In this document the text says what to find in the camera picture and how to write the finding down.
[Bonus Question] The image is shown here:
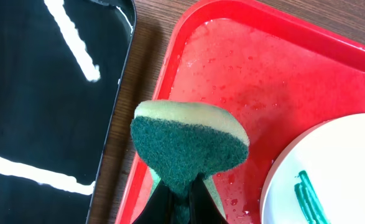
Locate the green yellow sponge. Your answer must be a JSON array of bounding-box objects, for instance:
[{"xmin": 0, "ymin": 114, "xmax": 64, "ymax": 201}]
[{"xmin": 131, "ymin": 100, "xmax": 249, "ymax": 223}]

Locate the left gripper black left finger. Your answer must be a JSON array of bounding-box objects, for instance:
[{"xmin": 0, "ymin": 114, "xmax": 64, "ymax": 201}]
[{"xmin": 133, "ymin": 181, "xmax": 173, "ymax": 224}]

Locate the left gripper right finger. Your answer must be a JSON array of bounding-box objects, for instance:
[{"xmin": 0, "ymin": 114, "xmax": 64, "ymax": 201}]
[{"xmin": 188, "ymin": 175, "xmax": 228, "ymax": 224}]

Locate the white plate top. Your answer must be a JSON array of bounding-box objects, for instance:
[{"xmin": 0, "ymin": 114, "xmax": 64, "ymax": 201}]
[{"xmin": 260, "ymin": 113, "xmax": 365, "ymax": 223}]

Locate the black rectangular tray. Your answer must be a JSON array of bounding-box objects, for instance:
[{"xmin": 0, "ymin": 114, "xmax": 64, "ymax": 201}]
[{"xmin": 0, "ymin": 0, "xmax": 136, "ymax": 223}]

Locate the red plastic tray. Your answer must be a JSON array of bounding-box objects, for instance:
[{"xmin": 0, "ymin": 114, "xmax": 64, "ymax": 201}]
[{"xmin": 114, "ymin": 0, "xmax": 365, "ymax": 224}]

